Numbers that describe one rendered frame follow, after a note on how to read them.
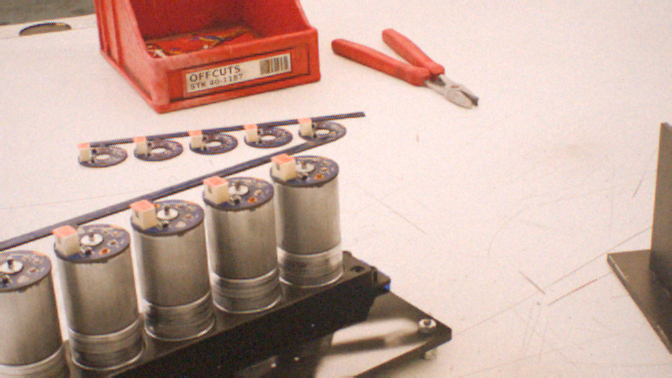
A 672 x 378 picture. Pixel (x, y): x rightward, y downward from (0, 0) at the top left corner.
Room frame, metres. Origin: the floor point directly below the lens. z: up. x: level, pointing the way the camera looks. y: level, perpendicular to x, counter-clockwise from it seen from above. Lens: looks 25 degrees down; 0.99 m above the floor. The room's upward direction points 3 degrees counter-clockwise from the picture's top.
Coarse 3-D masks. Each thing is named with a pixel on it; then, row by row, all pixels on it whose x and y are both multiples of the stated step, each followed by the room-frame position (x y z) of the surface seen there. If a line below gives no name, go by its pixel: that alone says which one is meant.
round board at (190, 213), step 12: (180, 204) 0.37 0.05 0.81; (192, 204) 0.37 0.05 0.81; (132, 216) 0.36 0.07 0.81; (180, 216) 0.36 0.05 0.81; (192, 216) 0.36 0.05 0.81; (204, 216) 0.36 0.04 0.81; (156, 228) 0.35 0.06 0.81; (168, 228) 0.35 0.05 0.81; (180, 228) 0.35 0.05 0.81; (192, 228) 0.35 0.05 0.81
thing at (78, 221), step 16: (304, 144) 0.42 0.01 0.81; (320, 144) 0.42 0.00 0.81; (256, 160) 0.40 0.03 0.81; (208, 176) 0.39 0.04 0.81; (224, 176) 0.39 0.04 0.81; (160, 192) 0.38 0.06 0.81; (176, 192) 0.38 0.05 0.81; (112, 208) 0.37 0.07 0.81; (128, 208) 0.37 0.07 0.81; (64, 224) 0.36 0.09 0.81; (80, 224) 0.36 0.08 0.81; (16, 240) 0.35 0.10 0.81; (32, 240) 0.35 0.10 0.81
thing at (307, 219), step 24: (312, 168) 0.39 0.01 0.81; (288, 192) 0.38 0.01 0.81; (312, 192) 0.38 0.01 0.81; (336, 192) 0.39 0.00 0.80; (288, 216) 0.38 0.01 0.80; (312, 216) 0.38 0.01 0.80; (336, 216) 0.39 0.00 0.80; (288, 240) 0.38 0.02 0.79; (312, 240) 0.38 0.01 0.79; (336, 240) 0.39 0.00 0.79; (288, 264) 0.39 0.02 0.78; (312, 264) 0.38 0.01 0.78; (336, 264) 0.39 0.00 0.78
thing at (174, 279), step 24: (168, 216) 0.36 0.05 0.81; (144, 240) 0.35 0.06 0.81; (168, 240) 0.35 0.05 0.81; (192, 240) 0.35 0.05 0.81; (144, 264) 0.35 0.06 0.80; (168, 264) 0.35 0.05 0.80; (192, 264) 0.35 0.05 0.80; (144, 288) 0.36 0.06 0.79; (168, 288) 0.35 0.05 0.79; (192, 288) 0.35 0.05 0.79; (144, 312) 0.36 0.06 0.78; (168, 312) 0.35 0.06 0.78; (192, 312) 0.35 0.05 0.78; (168, 336) 0.35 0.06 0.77; (192, 336) 0.35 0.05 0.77
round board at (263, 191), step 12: (228, 180) 0.39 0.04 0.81; (240, 180) 0.39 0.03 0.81; (252, 180) 0.39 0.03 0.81; (264, 180) 0.39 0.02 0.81; (252, 192) 0.38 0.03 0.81; (264, 192) 0.38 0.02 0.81; (216, 204) 0.37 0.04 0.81; (228, 204) 0.37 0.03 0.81; (240, 204) 0.37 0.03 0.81; (252, 204) 0.37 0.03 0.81
